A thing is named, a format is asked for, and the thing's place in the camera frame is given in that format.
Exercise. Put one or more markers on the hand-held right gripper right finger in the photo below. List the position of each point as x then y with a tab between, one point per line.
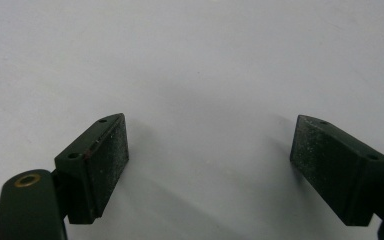
336	166

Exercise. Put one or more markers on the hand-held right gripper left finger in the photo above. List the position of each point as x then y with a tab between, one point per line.
93	170

